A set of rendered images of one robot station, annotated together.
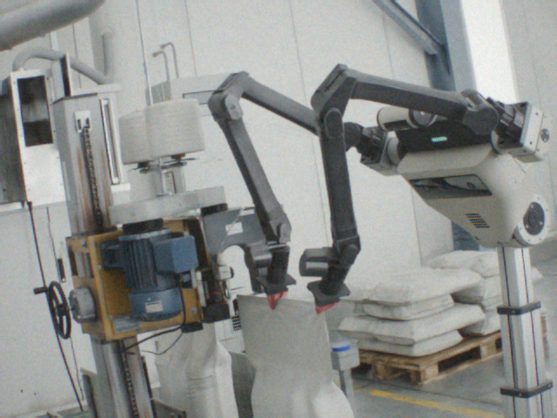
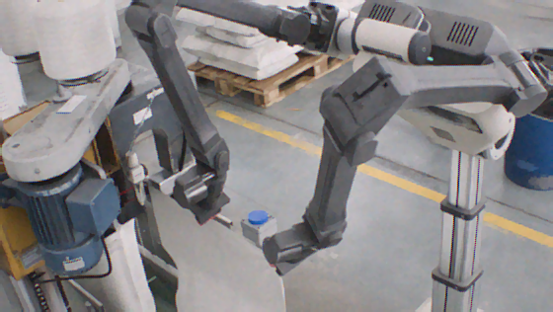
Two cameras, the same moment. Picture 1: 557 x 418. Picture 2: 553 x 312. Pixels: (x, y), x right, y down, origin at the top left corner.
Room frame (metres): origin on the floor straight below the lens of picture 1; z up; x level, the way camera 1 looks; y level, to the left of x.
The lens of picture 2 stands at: (1.20, 0.16, 2.05)
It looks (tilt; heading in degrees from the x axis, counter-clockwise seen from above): 31 degrees down; 347
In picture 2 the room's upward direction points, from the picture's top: 6 degrees counter-clockwise
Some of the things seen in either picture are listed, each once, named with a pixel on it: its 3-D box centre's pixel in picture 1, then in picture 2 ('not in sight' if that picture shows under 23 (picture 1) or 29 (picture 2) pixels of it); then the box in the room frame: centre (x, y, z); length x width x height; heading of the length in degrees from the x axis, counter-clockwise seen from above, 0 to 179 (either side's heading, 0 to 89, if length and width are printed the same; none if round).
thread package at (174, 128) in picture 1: (174, 128); (73, 33); (2.61, 0.25, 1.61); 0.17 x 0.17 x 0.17
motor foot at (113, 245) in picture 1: (124, 253); (26, 189); (2.59, 0.45, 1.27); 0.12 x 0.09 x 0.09; 120
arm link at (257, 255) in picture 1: (266, 246); (199, 176); (2.52, 0.04, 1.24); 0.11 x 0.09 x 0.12; 118
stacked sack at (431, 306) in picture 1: (402, 304); (242, 26); (5.70, -0.71, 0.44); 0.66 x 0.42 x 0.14; 24
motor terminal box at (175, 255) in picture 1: (176, 259); (95, 209); (2.47, 0.29, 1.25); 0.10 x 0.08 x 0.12; 145
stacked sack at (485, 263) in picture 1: (470, 264); not in sight; (6.07, -1.27, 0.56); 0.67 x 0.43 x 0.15; 30
